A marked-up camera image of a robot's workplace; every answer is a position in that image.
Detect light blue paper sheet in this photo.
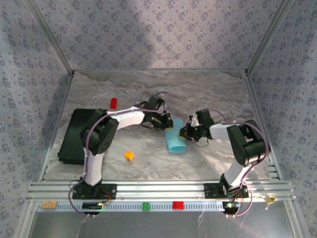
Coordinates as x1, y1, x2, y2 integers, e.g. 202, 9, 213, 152
164, 118, 187, 155

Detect black flat case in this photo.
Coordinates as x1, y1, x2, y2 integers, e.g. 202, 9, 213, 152
57, 108, 112, 166

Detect yellow tape piece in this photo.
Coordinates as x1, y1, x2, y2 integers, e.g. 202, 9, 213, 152
263, 195, 278, 206

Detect aluminium table side rail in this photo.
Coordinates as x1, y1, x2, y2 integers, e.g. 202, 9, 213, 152
244, 71, 283, 180
38, 71, 75, 181

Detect aluminium mounting rail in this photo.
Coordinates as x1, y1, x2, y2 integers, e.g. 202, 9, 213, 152
26, 180, 297, 202

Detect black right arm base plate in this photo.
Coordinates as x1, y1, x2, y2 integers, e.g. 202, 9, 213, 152
203, 182, 250, 199

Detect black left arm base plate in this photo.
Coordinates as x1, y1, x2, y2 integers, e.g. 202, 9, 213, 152
71, 183, 117, 200

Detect grey slotted cable duct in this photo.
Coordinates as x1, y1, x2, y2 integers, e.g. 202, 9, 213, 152
35, 201, 225, 213

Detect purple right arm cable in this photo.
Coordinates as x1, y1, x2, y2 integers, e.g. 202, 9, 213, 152
198, 108, 270, 219

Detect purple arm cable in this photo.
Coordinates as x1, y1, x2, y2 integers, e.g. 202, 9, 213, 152
68, 91, 172, 219
198, 108, 270, 219

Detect aluminium corner post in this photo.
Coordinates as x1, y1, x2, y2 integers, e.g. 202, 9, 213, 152
24, 0, 75, 75
244, 0, 296, 75

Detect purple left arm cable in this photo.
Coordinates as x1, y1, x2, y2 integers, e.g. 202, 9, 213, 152
68, 91, 172, 219

